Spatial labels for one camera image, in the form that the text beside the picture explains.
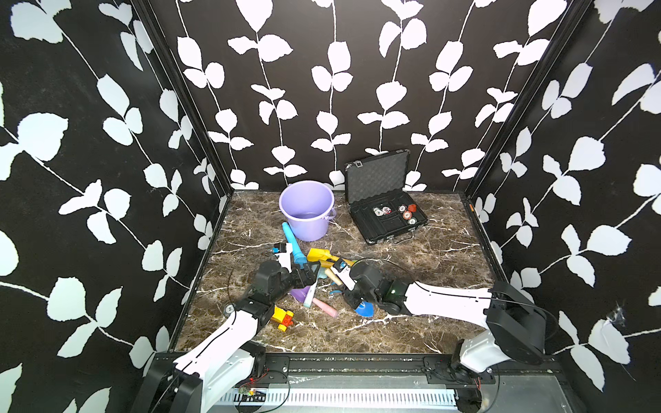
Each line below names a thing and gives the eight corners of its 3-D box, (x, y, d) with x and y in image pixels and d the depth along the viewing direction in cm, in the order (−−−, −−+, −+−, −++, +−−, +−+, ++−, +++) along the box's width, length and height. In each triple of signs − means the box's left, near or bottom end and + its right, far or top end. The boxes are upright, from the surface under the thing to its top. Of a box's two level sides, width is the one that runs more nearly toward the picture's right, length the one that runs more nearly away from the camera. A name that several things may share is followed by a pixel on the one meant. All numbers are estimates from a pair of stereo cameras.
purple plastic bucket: (283, 245, 104) (275, 218, 90) (289, 208, 117) (283, 180, 103) (334, 245, 104) (334, 218, 91) (335, 208, 117) (335, 180, 104)
